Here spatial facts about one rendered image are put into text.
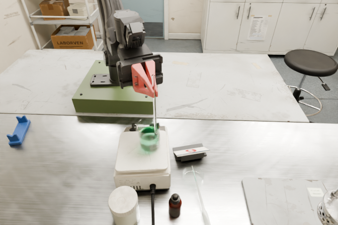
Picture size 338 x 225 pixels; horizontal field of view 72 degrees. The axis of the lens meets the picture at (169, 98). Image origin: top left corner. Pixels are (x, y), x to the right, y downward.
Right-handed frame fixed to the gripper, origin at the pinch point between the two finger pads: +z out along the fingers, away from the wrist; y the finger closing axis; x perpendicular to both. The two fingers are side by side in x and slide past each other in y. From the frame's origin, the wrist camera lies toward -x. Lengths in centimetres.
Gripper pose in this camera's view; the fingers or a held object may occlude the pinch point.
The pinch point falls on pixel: (154, 92)
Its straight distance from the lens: 46.1
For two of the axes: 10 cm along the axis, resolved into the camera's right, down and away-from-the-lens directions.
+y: 9.2, -2.4, 3.1
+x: -0.1, 7.8, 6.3
